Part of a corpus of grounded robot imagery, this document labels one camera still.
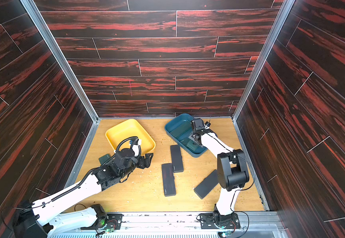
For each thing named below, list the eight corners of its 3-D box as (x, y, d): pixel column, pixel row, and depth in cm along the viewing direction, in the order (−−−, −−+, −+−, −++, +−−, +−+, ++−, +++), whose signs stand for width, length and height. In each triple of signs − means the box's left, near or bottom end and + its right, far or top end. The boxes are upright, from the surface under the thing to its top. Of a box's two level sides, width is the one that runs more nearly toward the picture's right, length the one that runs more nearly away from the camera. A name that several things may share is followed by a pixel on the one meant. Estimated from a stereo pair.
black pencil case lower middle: (164, 197, 83) (163, 195, 82) (161, 165, 96) (161, 163, 94) (176, 195, 84) (176, 194, 82) (172, 163, 96) (172, 162, 95)
